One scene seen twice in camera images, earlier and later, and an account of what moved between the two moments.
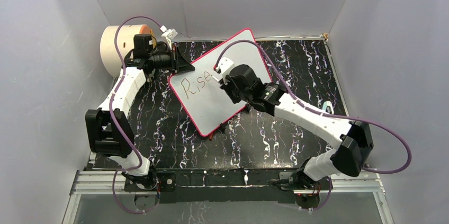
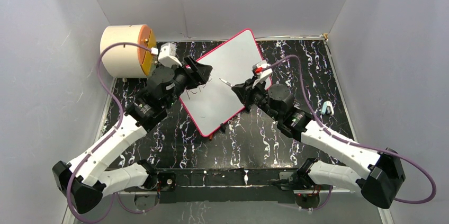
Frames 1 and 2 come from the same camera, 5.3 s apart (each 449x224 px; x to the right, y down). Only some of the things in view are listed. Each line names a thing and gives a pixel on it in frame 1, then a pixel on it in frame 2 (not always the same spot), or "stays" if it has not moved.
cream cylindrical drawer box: x=110 y=59 stays
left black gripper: x=182 y=65 -> x=197 y=73
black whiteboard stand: x=222 y=127 stays
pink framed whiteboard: x=208 y=104 stays
